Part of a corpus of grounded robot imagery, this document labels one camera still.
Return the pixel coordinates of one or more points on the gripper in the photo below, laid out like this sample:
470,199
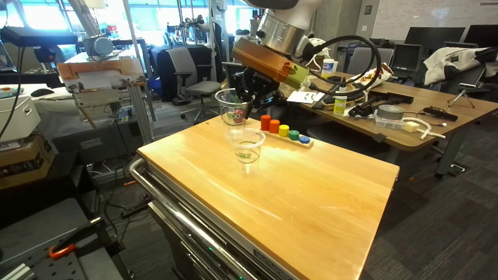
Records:
256,83

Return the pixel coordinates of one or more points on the clear plastic cup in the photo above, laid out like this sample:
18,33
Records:
247,149
229,112

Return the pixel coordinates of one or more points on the red wooden cylinder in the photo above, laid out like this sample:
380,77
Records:
265,122

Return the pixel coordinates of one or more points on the orange wooden cylinder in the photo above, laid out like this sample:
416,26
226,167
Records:
274,126

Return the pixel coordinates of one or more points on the yellow wooden cylinder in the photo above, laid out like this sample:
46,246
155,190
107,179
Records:
284,130

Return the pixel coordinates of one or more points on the grey office chair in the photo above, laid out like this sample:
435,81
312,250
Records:
190,74

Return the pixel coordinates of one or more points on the white paper sheet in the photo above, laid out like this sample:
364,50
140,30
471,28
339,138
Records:
303,97

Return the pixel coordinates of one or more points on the green wooden cylinder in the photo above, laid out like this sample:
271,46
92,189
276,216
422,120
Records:
294,135

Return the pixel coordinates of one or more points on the wooden peg base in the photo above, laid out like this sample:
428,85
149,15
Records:
296,143

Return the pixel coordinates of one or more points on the blue wooden cylinder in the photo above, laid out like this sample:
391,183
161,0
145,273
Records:
304,139

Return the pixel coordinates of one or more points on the white wipes canister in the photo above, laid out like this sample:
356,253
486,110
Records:
327,67

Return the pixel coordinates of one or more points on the white bottle with yellow label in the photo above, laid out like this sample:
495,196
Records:
340,103

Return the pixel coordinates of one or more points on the tool cabinet with wooden top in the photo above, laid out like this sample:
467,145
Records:
280,202

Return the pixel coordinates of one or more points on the snack bag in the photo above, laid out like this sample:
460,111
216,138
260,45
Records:
369,77

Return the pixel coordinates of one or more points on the black power tool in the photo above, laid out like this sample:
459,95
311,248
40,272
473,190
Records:
373,105

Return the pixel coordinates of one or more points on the clear plastic box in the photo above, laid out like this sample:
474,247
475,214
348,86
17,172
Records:
389,124

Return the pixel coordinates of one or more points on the roll of grey tape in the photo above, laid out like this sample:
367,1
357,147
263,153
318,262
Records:
390,112

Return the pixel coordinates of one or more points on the white robot with grey joint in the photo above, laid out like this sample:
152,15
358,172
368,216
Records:
97,44

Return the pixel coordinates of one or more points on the laptop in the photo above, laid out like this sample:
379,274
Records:
406,57

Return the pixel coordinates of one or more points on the pale yellow sponge block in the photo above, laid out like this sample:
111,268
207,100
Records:
411,127

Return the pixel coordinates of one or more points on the long wooden desk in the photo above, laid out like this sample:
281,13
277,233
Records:
428,128

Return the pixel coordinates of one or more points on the black remote-shaped device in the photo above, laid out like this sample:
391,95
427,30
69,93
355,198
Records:
439,113

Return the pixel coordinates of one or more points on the black computer mouse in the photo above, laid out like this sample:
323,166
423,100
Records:
42,92

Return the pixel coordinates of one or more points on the row of monitors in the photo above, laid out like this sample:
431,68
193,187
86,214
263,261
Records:
435,35

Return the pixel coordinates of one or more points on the whiteboard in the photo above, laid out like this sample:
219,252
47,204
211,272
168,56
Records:
428,15

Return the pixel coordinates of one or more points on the white jacket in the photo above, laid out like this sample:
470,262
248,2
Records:
451,62

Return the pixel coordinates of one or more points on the small tripod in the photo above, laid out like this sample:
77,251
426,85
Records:
465,93

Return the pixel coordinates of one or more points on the white storage box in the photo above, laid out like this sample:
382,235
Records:
17,116

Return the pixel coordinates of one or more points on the stack of cardboard boxes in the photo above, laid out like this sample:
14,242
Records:
23,161

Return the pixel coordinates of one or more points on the orange clamp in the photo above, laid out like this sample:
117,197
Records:
62,251

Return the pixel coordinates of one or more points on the grey perforated bench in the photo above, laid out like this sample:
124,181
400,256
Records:
42,241

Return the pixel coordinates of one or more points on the aluminium frame with wooden plate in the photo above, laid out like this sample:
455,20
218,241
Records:
101,83

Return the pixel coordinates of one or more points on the camera on mount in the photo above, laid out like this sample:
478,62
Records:
39,38

